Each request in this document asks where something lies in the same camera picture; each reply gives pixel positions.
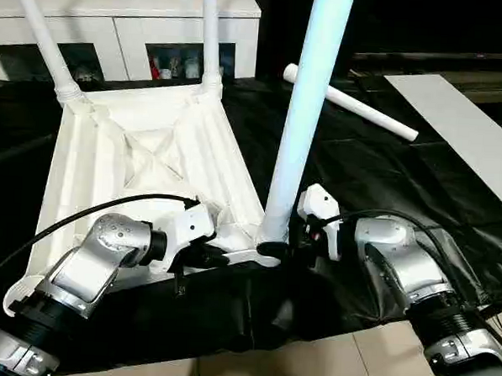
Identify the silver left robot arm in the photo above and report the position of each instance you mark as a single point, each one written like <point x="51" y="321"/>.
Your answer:
<point x="91" y="255"/>

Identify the white cabinet with glass doors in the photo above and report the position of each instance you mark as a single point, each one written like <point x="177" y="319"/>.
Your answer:
<point x="95" y="24"/>

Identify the black mat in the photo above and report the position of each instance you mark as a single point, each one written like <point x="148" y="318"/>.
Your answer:
<point x="361" y="181"/>

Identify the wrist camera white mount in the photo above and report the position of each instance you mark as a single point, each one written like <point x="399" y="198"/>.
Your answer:
<point x="321" y="208"/>
<point x="185" y="231"/>

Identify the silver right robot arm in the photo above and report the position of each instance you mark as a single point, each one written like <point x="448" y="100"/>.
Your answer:
<point x="415" y="268"/>

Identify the black box with yellow label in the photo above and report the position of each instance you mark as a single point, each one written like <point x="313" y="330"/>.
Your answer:
<point x="390" y="22"/>

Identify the white side table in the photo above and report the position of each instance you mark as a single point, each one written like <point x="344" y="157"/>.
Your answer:
<point x="464" y="127"/>

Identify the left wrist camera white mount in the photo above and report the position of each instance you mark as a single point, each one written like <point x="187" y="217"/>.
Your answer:
<point x="185" y="231"/>

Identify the white plastic table top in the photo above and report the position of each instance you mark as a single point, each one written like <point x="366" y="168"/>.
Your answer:
<point x="109" y="163"/>

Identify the white plastic table leg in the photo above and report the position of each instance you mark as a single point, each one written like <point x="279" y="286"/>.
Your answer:
<point x="210" y="38"/>
<point x="306" y="106"/>
<point x="364" y="109"/>
<point x="44" y="38"/>

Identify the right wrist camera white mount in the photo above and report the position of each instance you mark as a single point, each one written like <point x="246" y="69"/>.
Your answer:
<point x="321" y="208"/>

